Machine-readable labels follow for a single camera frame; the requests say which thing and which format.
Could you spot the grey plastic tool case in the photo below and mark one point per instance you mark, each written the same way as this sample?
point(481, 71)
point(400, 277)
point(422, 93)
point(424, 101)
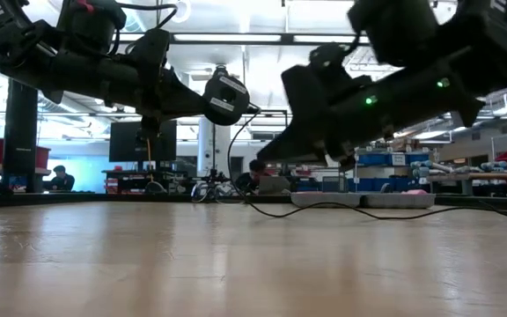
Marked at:
point(324, 200)

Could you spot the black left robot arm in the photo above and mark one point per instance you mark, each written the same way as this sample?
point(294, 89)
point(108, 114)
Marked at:
point(20, 48)

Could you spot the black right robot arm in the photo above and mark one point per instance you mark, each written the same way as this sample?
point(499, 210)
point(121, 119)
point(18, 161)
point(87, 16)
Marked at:
point(478, 44)

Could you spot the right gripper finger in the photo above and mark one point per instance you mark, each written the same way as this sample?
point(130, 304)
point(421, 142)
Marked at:
point(302, 159)
point(297, 143)

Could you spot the white building column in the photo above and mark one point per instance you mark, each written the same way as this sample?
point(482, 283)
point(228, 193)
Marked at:
point(205, 145)

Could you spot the black computer monitor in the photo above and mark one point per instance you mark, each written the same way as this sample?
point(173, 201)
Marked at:
point(126, 141)

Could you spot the grey laptop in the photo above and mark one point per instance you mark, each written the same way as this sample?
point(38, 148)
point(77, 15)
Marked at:
point(274, 185)

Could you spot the blue storage bins shelf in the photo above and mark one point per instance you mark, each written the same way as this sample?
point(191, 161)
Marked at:
point(412, 159)

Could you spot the person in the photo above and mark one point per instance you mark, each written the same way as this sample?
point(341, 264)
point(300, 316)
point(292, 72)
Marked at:
point(253, 174)
point(60, 180)

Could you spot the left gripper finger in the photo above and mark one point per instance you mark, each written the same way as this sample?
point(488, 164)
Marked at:
point(189, 112)
point(185, 92)

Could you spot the black vertical post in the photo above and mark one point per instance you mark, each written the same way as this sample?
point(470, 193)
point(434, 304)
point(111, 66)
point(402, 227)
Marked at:
point(21, 145)

